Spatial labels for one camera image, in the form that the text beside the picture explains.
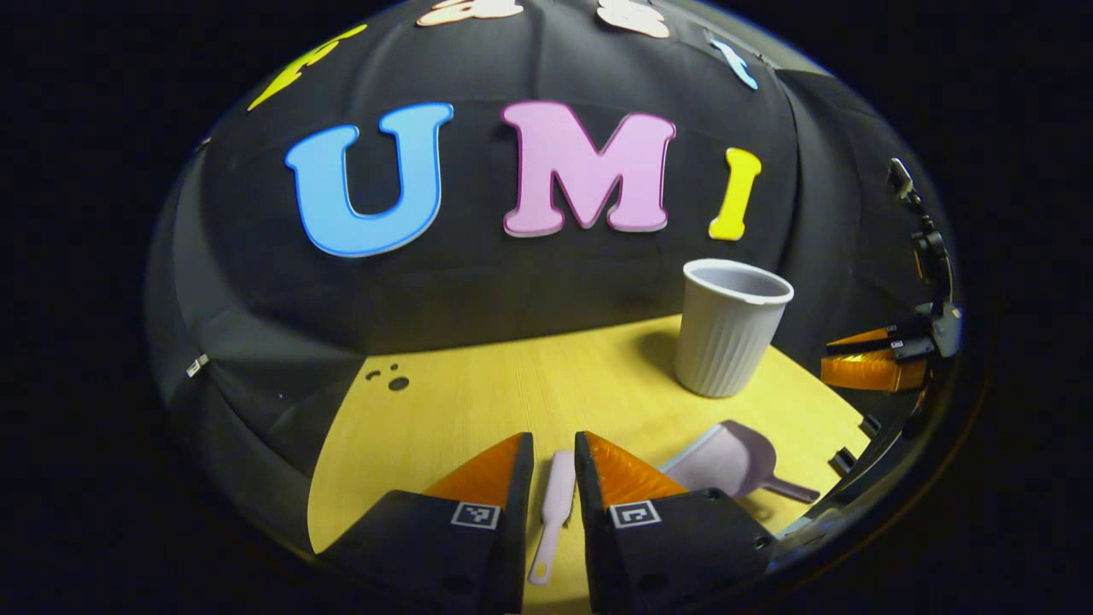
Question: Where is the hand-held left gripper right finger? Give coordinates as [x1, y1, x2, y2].
[574, 430, 775, 615]

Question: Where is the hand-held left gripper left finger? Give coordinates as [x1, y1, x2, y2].
[319, 431, 536, 613]

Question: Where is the small pink broom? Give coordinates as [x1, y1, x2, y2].
[528, 450, 577, 586]

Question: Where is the small pink dustpan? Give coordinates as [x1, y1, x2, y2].
[658, 419, 821, 505]

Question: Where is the white ribbed garbage bin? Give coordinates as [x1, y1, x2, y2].
[673, 258, 795, 400]

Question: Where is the yellow wooden desktop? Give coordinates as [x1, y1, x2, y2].
[307, 314, 872, 615]

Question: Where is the black backdrop cloth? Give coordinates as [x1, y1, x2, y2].
[145, 0, 961, 556]

